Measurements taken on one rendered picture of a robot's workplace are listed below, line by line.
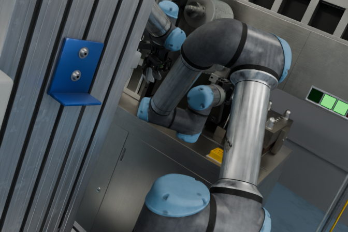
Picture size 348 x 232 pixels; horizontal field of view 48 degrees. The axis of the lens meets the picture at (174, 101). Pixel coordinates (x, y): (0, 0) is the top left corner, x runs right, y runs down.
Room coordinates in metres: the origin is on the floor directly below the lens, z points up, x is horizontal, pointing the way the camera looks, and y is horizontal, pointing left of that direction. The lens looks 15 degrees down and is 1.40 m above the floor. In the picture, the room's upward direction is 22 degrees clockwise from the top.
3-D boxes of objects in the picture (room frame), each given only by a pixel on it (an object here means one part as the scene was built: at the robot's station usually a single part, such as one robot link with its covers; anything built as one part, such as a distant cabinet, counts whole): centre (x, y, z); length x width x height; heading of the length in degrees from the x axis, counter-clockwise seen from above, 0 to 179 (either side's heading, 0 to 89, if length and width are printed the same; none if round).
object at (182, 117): (1.23, -0.07, 1.01); 0.11 x 0.08 x 0.11; 105
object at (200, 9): (1.68, 0.06, 1.33); 0.06 x 0.06 x 0.06; 67
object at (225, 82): (1.38, -0.15, 1.12); 0.12 x 0.08 x 0.09; 157
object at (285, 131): (1.65, -0.50, 0.96); 0.10 x 0.03 x 0.11; 157
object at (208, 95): (1.23, -0.08, 1.11); 0.11 x 0.08 x 0.09; 157
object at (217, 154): (1.32, -0.23, 0.91); 0.07 x 0.07 x 0.02; 67
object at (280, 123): (1.68, -0.41, 1.00); 0.40 x 0.16 x 0.06; 157
